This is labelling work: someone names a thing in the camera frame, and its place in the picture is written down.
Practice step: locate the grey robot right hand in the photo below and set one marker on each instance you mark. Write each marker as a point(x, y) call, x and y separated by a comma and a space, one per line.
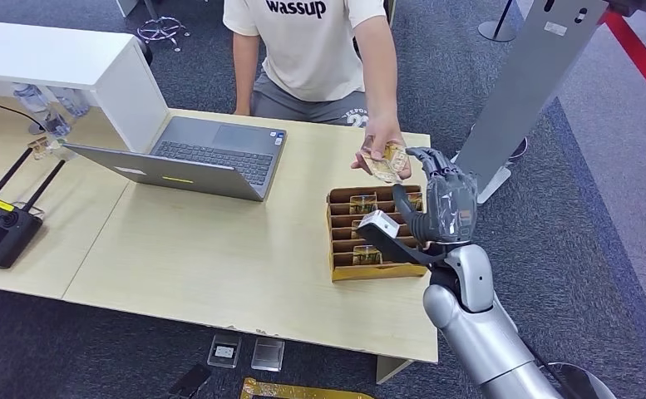
point(449, 212)

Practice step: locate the person's left hand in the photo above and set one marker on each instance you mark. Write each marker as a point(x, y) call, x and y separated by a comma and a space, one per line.
point(379, 135)

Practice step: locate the person's right forearm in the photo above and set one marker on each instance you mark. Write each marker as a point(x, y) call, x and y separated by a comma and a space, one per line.
point(245, 77)

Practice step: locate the person's left forearm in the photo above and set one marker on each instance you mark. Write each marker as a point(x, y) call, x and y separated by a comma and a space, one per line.
point(379, 71)

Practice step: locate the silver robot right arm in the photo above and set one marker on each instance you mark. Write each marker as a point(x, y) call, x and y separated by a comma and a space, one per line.
point(482, 336)

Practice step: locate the person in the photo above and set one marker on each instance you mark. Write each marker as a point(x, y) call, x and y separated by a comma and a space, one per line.
point(306, 55)

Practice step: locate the brown cardboard card holder box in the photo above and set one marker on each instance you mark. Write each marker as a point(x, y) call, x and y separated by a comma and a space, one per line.
point(344, 272)

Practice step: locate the grey kiosk stand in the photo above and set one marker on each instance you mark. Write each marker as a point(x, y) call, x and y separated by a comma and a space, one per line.
point(526, 82)

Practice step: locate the white table leg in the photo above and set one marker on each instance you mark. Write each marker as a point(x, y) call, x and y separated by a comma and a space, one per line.
point(391, 369)

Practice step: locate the grey open laptop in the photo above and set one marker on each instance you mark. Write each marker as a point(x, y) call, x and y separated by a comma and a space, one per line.
point(212, 154)

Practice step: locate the grey robot torso shell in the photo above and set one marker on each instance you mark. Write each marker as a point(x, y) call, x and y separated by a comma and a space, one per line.
point(587, 380)

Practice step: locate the floor socket box grey lid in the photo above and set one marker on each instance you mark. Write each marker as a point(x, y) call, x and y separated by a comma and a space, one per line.
point(268, 354)

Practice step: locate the gold foil sheet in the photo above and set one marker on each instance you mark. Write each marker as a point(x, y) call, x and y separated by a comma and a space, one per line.
point(300, 392)

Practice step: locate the chrome chair base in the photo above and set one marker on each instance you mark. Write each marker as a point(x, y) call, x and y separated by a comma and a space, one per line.
point(162, 30)

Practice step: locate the red barrier belt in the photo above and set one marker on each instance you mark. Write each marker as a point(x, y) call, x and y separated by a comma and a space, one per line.
point(639, 58)

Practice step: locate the floor socket box with outlet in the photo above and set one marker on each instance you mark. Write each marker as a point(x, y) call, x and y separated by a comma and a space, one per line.
point(224, 351)

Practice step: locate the clear plastic water bottle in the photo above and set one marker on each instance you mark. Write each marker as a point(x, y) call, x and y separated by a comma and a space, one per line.
point(29, 98)
point(72, 102)

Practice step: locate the black phone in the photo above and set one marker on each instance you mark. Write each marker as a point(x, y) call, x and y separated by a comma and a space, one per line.
point(189, 381)

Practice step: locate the clear drinking glass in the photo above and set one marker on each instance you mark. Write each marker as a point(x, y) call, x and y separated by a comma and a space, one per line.
point(58, 125)

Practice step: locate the white desk shelf riser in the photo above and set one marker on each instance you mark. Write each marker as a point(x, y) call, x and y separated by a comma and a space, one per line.
point(52, 55)

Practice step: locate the small clear acrylic stand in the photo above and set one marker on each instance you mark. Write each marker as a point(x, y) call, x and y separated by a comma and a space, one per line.
point(40, 147)

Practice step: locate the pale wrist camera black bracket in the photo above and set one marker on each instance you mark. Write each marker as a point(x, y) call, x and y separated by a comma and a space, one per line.
point(380, 224)

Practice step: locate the stanchion post with round base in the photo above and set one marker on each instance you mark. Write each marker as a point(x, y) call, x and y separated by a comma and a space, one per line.
point(496, 30)

